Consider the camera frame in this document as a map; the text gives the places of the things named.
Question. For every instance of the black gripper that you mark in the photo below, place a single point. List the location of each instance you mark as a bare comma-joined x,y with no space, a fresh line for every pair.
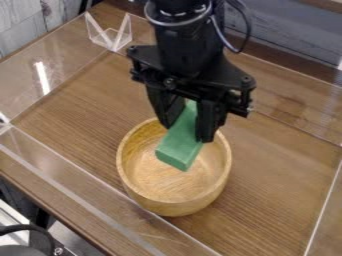
185,68

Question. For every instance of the green rectangular block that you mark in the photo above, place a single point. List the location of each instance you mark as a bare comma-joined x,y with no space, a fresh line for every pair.
180,147

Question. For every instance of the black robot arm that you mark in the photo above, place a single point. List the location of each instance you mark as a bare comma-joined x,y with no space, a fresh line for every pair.
202,6

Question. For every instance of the clear acrylic corner bracket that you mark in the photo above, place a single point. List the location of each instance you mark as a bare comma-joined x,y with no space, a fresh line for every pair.
113,39

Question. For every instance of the black metal frame piece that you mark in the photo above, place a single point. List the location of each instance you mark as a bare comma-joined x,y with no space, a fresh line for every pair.
42,239

